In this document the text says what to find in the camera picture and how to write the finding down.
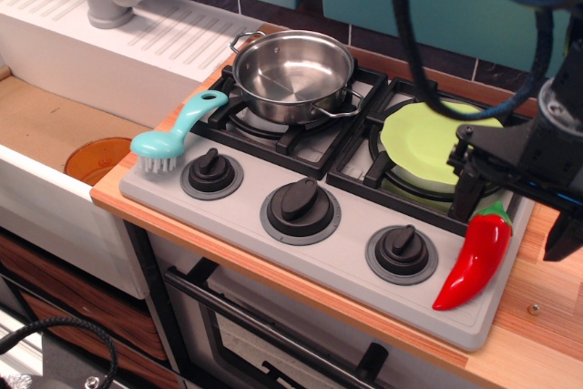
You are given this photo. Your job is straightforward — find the black stove knob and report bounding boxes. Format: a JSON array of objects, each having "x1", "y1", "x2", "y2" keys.
[
  {"x1": 260, "y1": 178, "x2": 342, "y2": 246},
  {"x1": 180, "y1": 148, "x2": 244, "y2": 201},
  {"x1": 365, "y1": 224, "x2": 438, "y2": 286}
]

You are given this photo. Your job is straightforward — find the orange sink drain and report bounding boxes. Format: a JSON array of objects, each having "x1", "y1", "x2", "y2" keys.
[{"x1": 64, "y1": 137, "x2": 131, "y2": 186}]

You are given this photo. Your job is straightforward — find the black braided foreground cable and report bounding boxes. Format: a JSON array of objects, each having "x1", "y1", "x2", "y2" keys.
[{"x1": 0, "y1": 315, "x2": 119, "y2": 389}]

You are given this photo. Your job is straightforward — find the teal dish brush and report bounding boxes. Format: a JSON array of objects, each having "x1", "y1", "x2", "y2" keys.
[{"x1": 130, "y1": 90, "x2": 229, "y2": 174}]

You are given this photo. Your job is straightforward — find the oven door with black handle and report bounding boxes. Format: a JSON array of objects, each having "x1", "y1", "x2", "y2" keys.
[{"x1": 162, "y1": 257, "x2": 411, "y2": 389}]

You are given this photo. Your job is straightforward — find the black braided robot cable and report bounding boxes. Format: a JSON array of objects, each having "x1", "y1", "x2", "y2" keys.
[{"x1": 386, "y1": 0, "x2": 570, "y2": 120}]

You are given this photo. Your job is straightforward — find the stainless steel pot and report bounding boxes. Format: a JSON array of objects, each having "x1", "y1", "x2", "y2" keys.
[{"x1": 230, "y1": 30, "x2": 364, "y2": 126}]

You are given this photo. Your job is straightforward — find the black left burner grate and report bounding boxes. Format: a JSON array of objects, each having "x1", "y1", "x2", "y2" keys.
[{"x1": 191, "y1": 65, "x2": 389, "y2": 179}]

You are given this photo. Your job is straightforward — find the black right stove knob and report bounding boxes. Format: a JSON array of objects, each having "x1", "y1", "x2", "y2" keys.
[{"x1": 365, "y1": 224, "x2": 438, "y2": 286}]

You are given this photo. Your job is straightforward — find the grey toy stove top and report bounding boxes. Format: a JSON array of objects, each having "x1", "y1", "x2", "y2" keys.
[{"x1": 119, "y1": 69, "x2": 534, "y2": 351}]

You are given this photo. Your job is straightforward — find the teal wall cabinet right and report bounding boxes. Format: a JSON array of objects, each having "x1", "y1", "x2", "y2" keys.
[{"x1": 322, "y1": 0, "x2": 537, "y2": 70}]

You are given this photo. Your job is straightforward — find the red toy chili pepper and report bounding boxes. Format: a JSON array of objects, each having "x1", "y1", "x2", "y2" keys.
[{"x1": 432, "y1": 201, "x2": 514, "y2": 311}]

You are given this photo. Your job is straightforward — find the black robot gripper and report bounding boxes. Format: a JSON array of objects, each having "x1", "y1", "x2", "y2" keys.
[{"x1": 448, "y1": 122, "x2": 582, "y2": 261}]

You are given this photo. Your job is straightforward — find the wooden drawer fronts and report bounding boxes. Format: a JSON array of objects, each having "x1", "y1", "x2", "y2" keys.
[{"x1": 1, "y1": 230, "x2": 180, "y2": 388}]

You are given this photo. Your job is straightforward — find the white toy sink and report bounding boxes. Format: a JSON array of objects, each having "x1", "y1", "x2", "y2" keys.
[{"x1": 1, "y1": 0, "x2": 261, "y2": 299}]

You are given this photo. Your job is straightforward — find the wooden countertop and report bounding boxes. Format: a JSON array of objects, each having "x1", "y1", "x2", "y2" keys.
[{"x1": 89, "y1": 22, "x2": 583, "y2": 389}]

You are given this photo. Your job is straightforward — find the black left stove knob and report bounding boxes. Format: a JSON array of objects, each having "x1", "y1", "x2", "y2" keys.
[{"x1": 180, "y1": 148, "x2": 244, "y2": 201}]

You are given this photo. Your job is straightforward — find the light green plastic plate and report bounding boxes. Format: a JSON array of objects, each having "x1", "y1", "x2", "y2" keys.
[{"x1": 379, "y1": 100, "x2": 506, "y2": 187}]

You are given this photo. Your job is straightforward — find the black burner grate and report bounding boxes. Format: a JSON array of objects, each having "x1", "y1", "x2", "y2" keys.
[
  {"x1": 326, "y1": 78, "x2": 467, "y2": 235},
  {"x1": 191, "y1": 65, "x2": 389, "y2": 179}
]

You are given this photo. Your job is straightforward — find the black right burner grate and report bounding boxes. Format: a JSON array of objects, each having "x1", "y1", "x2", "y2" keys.
[{"x1": 326, "y1": 78, "x2": 467, "y2": 235}]

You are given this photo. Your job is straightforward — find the black middle stove knob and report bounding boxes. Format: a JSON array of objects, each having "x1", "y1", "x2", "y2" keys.
[{"x1": 260, "y1": 178, "x2": 342, "y2": 246}]

